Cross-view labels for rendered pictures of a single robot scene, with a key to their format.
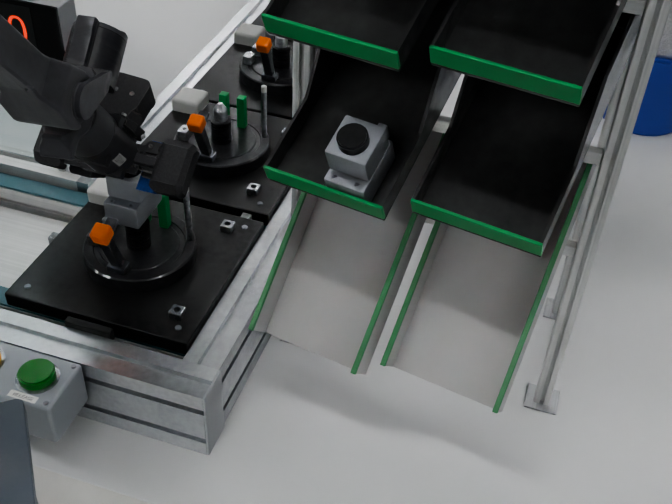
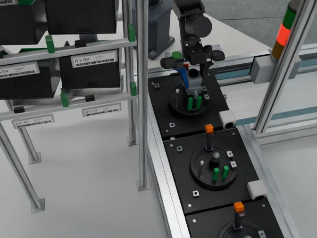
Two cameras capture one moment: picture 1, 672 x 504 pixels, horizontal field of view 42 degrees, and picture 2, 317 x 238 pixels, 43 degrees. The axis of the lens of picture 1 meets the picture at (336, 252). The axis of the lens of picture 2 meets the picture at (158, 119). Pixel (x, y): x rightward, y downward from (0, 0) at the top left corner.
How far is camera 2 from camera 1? 1.55 m
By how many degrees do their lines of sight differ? 82
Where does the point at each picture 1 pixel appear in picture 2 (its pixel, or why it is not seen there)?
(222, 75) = (268, 226)
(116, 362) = (161, 70)
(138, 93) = (191, 52)
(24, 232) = (248, 110)
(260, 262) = (151, 124)
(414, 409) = (77, 132)
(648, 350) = not seen: outside the picture
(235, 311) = not seen: hidden behind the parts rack
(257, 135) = (202, 176)
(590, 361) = (19, 185)
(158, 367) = (149, 74)
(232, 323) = not seen: hidden behind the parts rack
